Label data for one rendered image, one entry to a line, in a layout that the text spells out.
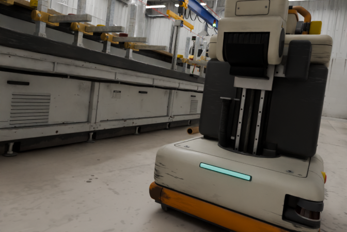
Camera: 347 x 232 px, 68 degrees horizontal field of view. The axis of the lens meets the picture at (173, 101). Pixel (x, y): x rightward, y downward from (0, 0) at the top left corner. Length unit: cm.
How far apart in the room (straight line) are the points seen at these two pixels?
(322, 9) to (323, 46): 1111
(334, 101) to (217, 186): 1090
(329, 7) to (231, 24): 1139
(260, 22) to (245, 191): 58
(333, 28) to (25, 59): 1144
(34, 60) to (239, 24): 108
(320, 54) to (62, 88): 158
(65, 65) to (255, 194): 126
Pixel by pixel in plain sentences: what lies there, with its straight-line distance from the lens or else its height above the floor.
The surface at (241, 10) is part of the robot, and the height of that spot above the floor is 83.
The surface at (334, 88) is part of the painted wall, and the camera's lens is 1177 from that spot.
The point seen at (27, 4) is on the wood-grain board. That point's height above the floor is 88.
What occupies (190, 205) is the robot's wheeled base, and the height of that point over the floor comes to 9.
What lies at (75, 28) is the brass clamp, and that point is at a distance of 171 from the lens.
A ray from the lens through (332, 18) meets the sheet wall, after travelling 1222.
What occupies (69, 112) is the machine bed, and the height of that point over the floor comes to 25.
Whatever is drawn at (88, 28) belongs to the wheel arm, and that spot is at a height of 82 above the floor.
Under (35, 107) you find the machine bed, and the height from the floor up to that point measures 29.
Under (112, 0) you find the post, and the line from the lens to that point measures 196.
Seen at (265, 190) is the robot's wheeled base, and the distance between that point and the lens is 94.
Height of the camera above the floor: 52
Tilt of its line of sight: 3 degrees down
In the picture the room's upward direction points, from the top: 7 degrees clockwise
